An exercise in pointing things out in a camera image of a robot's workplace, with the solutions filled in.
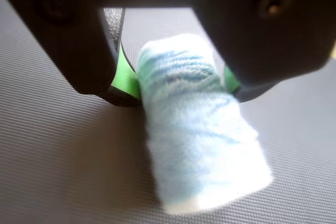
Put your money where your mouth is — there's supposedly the light blue yarn-wrapped block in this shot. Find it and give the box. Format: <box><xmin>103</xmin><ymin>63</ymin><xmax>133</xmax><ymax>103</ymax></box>
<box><xmin>136</xmin><ymin>33</ymin><xmax>275</xmax><ymax>214</ymax></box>

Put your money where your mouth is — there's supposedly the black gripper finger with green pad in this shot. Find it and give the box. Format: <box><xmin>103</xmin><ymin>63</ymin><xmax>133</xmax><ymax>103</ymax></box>
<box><xmin>187</xmin><ymin>0</ymin><xmax>336</xmax><ymax>104</ymax></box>
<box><xmin>0</xmin><ymin>0</ymin><xmax>142</xmax><ymax>109</ymax></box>

